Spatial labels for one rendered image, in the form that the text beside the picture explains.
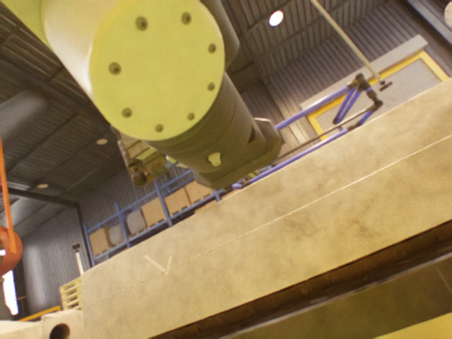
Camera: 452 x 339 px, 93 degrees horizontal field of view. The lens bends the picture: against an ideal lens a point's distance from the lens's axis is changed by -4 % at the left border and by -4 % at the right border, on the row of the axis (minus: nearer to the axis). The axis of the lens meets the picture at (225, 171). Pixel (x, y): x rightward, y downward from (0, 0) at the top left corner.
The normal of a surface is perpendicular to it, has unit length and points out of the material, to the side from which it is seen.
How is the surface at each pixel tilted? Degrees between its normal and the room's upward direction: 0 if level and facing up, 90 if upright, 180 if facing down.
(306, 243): 80
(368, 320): 90
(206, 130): 162
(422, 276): 90
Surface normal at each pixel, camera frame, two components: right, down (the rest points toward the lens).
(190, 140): 0.34, 0.82
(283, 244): -0.41, -0.30
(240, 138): 0.78, 0.37
